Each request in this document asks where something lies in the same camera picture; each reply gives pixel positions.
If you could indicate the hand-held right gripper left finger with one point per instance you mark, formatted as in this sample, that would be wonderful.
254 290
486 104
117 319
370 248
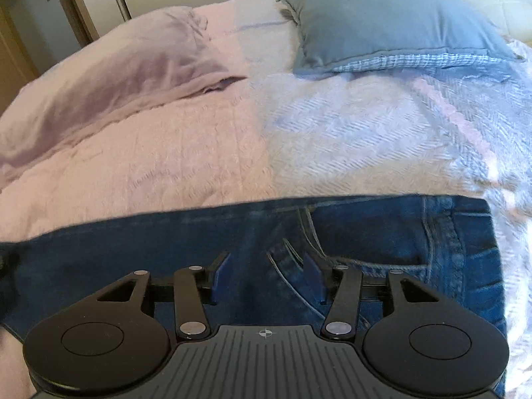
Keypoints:
219 273

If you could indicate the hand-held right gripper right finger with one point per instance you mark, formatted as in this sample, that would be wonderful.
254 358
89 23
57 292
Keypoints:
312 274

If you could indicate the blue denim jeans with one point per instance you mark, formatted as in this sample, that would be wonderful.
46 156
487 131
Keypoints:
415 237

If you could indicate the white textured bed blanket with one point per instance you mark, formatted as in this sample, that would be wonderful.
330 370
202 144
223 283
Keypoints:
311 133

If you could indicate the lilac pillow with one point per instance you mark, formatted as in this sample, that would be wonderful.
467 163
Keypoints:
124 75

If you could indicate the grey-blue pillow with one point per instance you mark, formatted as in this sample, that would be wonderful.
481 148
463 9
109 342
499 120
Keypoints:
386 20

